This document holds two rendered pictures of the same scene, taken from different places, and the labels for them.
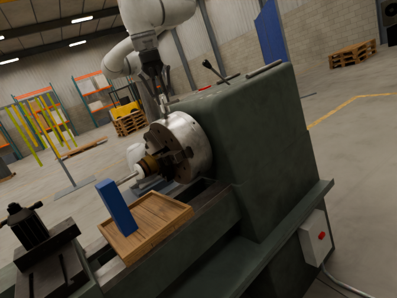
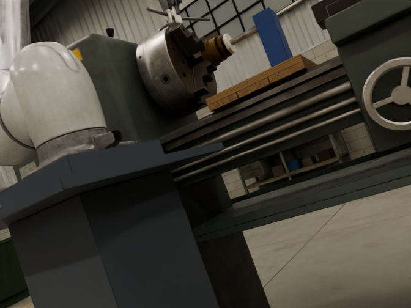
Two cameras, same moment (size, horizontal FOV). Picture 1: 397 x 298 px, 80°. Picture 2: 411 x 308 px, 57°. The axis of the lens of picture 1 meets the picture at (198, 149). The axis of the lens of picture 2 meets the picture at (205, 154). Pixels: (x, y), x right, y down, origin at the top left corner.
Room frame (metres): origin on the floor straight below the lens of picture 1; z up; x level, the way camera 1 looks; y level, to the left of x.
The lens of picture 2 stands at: (1.75, 1.22, 0.68)
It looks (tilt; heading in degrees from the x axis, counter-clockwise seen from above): 4 degrees up; 239
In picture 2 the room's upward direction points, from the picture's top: 20 degrees counter-clockwise
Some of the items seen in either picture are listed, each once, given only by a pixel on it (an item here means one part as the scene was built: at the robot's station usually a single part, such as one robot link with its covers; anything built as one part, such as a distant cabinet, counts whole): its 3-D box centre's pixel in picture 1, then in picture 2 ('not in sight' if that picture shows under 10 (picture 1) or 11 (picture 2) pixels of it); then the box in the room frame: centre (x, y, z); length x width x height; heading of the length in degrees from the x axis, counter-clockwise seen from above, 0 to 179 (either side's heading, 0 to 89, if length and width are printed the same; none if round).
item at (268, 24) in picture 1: (271, 50); not in sight; (7.29, -3.06, 1.18); 4.12 x 0.80 x 2.35; 166
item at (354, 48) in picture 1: (352, 54); not in sight; (7.29, -5.48, 0.22); 1.25 x 0.86 x 0.44; 117
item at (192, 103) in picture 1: (233, 119); (101, 117); (1.28, -0.24, 1.06); 0.59 x 0.48 x 0.39; 122
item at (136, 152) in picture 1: (140, 159); (54, 95); (1.56, 0.39, 0.97); 0.18 x 0.16 x 0.22; 117
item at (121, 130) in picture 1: (130, 123); not in sight; (10.53, 2.36, 0.36); 1.26 x 0.86 x 0.73; 126
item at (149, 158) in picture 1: (149, 165); (216, 50); (0.96, 0.22, 1.08); 0.09 x 0.09 x 0.09; 32
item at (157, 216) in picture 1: (142, 220); (270, 88); (0.90, 0.33, 0.89); 0.36 x 0.30 x 0.04; 32
